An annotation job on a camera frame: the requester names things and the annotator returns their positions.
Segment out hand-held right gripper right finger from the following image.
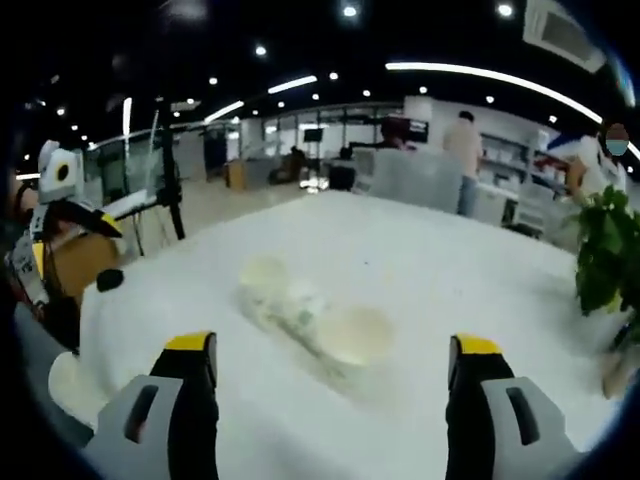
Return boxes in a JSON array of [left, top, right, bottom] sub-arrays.
[[445, 333, 584, 480]]

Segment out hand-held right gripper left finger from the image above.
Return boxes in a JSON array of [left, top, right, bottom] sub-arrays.
[[84, 330, 220, 480]]

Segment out white desk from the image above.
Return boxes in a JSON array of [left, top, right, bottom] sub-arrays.
[[99, 192, 166, 216]]

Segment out black oval object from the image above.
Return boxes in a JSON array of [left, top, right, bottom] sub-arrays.
[[95, 268, 125, 293]]

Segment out black tripod stand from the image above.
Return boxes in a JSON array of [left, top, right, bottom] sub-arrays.
[[154, 97, 187, 241]]

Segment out yellow wooden cabinet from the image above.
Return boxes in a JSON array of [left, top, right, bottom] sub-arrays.
[[224, 162, 249, 191]]

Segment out short ceiling strip light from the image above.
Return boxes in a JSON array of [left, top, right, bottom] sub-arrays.
[[267, 75, 319, 95], [203, 100, 246, 124]]

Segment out white table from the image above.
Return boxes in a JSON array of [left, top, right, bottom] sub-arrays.
[[79, 192, 626, 480]]

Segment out green potted plant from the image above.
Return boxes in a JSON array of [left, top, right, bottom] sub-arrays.
[[569, 184, 640, 401]]

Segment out group of ceiling spot lights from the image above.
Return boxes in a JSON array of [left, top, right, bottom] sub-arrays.
[[54, 2, 559, 124]]

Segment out black office chair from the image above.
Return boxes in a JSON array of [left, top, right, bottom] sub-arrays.
[[328, 164, 357, 192]]

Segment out white storage shelves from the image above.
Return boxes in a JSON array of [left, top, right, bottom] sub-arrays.
[[479, 132, 549, 226]]

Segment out pale grey panel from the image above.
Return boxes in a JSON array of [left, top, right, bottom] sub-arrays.
[[372, 148, 464, 214]]

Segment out dark red screen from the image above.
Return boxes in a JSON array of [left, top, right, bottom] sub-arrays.
[[382, 115, 430, 150]]

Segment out long curved ceiling strip light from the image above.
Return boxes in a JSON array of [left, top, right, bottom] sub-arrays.
[[384, 61, 604, 125]]

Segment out ceiling air vent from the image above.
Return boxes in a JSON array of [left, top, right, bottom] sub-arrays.
[[522, 0, 607, 72]]

